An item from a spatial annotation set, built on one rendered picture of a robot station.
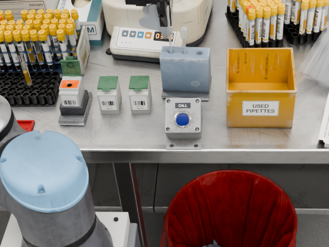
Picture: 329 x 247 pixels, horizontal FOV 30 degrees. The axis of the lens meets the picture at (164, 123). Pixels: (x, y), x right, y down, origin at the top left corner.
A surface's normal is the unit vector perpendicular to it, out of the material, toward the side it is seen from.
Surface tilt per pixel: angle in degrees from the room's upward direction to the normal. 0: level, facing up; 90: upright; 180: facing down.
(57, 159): 6
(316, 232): 0
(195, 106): 30
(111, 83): 0
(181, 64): 90
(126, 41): 25
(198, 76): 90
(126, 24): 90
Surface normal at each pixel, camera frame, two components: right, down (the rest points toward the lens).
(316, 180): -0.07, -0.70
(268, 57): -0.08, 0.71
